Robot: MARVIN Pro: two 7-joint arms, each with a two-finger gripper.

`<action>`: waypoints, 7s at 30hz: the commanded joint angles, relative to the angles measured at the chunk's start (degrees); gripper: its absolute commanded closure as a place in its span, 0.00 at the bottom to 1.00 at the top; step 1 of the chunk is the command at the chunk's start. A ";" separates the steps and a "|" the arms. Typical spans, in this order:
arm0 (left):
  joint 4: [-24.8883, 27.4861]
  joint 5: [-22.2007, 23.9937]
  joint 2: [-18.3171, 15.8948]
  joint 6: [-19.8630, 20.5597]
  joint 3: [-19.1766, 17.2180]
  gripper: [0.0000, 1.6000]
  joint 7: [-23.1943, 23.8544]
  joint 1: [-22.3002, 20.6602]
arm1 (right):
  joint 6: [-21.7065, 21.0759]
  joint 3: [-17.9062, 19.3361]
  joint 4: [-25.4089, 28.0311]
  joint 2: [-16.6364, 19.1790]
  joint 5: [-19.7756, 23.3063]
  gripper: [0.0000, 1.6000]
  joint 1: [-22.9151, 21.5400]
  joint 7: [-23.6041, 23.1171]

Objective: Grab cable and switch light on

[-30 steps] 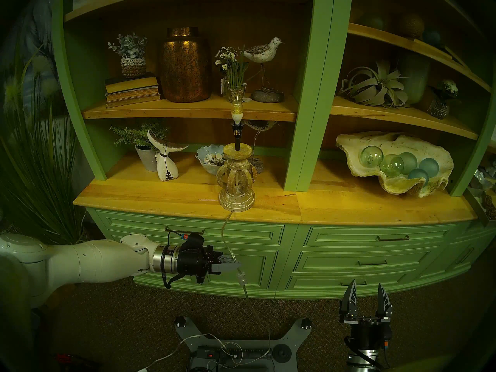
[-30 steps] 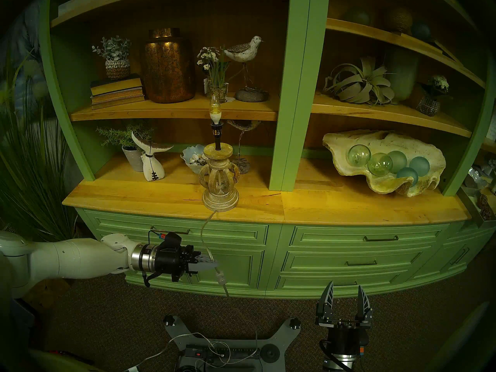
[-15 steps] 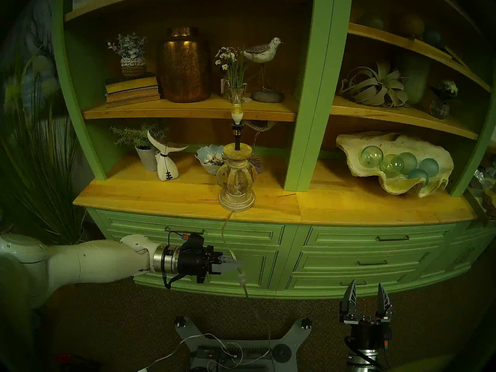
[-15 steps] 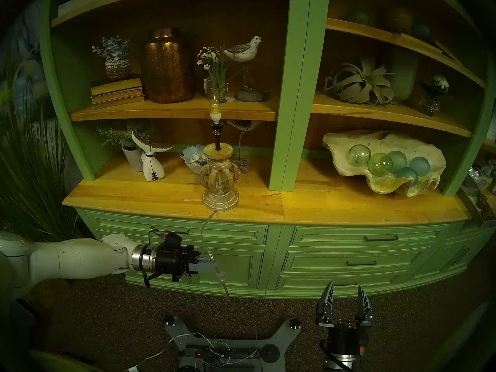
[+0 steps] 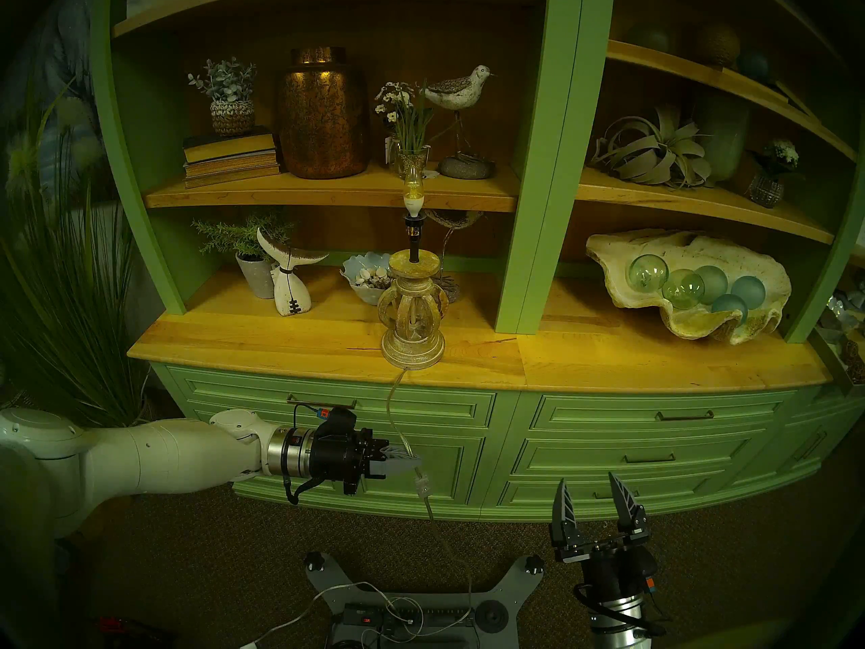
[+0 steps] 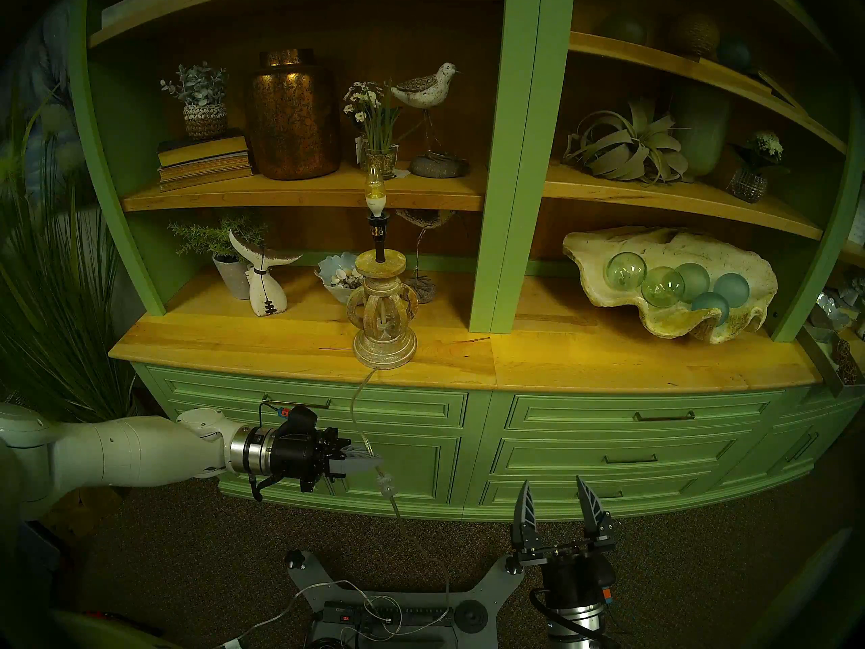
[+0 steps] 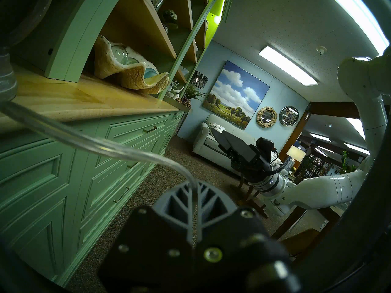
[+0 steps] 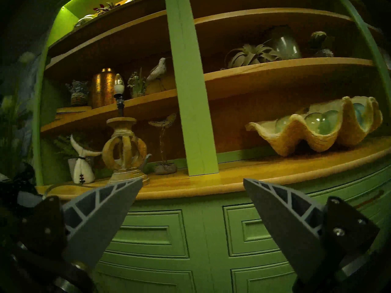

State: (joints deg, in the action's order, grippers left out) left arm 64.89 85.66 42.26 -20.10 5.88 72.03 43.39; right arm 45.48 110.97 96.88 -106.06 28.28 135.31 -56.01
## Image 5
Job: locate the green plant in grey pot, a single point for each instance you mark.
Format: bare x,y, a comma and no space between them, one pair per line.
255,272

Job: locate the pale green ceramic vase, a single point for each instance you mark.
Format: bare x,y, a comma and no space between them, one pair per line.
724,134

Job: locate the black power strip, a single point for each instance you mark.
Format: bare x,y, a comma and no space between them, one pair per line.
368,618

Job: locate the plant in woven basket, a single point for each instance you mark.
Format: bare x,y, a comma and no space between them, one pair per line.
231,110

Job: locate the giant clam shell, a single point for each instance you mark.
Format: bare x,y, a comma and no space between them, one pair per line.
689,328

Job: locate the flowers in glass vase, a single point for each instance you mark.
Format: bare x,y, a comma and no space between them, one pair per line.
407,124

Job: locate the candle shaped light bulb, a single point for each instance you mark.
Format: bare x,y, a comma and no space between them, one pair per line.
413,196

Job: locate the hammered copper vase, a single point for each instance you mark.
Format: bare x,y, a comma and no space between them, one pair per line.
323,113

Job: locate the tall ornamental grass plant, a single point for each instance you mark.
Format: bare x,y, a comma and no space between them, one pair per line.
74,303

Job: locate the small plant in glass pot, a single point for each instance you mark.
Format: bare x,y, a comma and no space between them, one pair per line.
770,178

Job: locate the yellow green glass ball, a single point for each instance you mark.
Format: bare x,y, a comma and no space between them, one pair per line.
682,291

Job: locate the teal decor ball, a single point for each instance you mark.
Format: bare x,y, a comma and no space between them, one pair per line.
752,65

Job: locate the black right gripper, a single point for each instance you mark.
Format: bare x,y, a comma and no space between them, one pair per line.
618,573

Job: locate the teal glass ball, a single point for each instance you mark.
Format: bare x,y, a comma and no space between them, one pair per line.
715,281

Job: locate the grey air plant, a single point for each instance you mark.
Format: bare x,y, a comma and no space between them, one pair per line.
652,153

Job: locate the white whale tail figurine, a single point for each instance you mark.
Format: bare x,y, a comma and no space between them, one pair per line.
290,293

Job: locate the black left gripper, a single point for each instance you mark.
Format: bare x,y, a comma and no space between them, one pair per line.
341,451

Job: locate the dark green decor ball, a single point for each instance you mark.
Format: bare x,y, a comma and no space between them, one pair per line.
649,39

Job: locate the clear green glass ball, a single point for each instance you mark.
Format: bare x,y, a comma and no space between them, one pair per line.
647,272

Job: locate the small blue glass ball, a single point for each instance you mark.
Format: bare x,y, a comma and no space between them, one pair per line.
730,307

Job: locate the old hardcover book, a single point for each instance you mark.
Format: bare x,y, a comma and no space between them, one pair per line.
233,164
233,177
230,147

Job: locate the green cabinet with wooden shelves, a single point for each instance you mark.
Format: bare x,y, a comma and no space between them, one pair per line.
338,343

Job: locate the large blue glass ball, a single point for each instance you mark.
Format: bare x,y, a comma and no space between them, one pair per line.
750,291

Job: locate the carved wooden table lamp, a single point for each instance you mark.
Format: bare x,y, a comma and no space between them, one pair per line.
412,303

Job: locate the brown woven decor ball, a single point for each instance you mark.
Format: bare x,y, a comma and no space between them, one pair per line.
718,46

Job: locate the bowl of shells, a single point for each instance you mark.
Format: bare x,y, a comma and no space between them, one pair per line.
358,269

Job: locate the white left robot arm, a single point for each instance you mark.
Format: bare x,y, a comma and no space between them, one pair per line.
149,455

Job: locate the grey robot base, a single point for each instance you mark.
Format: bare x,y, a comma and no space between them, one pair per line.
500,597

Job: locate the shorebird figurine on stone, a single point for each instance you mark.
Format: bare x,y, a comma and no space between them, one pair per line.
459,91

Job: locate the blue wall painting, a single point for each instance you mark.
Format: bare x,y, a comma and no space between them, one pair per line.
64,80

